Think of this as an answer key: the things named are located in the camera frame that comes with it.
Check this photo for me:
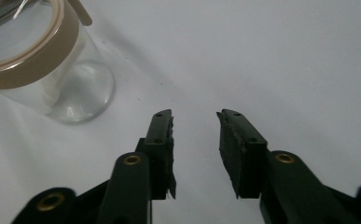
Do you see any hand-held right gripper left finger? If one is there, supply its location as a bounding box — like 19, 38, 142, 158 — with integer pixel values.
134, 108, 177, 201

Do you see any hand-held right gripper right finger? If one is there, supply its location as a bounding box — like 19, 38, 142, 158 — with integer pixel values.
215, 108, 270, 200

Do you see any clear glass jar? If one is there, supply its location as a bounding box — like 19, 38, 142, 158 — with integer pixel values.
0, 0, 116, 125

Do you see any tan jar lid ring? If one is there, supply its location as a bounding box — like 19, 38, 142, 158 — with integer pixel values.
0, 0, 93, 91

